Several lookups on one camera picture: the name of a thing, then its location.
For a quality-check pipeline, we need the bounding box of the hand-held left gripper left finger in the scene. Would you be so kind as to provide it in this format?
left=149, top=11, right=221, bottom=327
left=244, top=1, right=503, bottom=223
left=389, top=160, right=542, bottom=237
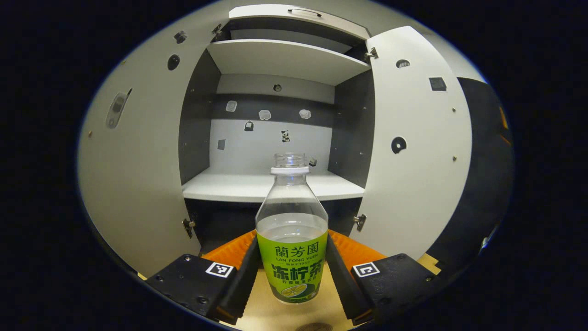
left=145, top=230, right=261, bottom=326

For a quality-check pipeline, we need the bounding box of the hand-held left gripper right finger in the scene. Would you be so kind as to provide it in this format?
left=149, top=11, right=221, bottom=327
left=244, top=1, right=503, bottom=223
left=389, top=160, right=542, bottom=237
left=325, top=229, right=448, bottom=326

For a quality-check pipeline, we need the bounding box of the green label clear bottle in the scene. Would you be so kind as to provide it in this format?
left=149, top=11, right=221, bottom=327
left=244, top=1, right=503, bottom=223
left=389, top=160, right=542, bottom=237
left=255, top=153, right=329, bottom=304

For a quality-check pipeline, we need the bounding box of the white cabinet door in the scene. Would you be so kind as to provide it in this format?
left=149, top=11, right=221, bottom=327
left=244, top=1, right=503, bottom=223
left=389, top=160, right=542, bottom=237
left=350, top=25, right=474, bottom=261
left=77, top=7, right=230, bottom=279

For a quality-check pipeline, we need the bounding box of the white cabinet shelf board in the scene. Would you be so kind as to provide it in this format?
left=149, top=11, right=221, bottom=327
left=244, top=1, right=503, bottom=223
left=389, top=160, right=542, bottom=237
left=206, top=39, right=372, bottom=86
left=182, top=166, right=366, bottom=203

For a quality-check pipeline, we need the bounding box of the white and grey cabinet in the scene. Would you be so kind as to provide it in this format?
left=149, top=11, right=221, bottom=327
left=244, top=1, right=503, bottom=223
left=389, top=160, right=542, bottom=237
left=178, top=4, right=377, bottom=258

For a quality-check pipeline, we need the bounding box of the cream cabinet drawer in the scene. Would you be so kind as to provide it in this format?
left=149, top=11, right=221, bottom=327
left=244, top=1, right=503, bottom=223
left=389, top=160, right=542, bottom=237
left=228, top=4, right=372, bottom=41

